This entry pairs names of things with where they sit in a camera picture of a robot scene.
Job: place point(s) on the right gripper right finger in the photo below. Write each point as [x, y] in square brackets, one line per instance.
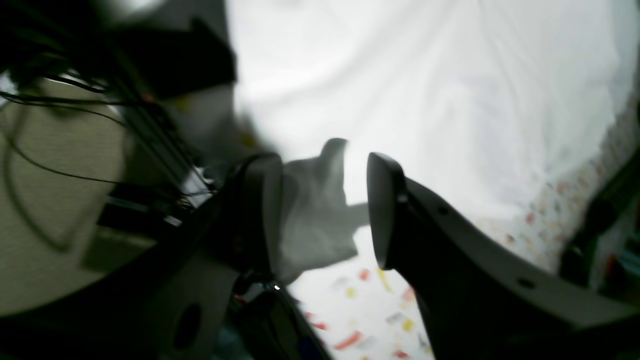
[477, 300]

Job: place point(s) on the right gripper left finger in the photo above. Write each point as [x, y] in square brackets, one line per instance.
[170, 302]

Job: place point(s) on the white T-shirt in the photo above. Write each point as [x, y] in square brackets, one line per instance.
[485, 102]

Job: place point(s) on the terrazzo patterned tablecloth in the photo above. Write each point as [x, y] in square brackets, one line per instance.
[360, 312]

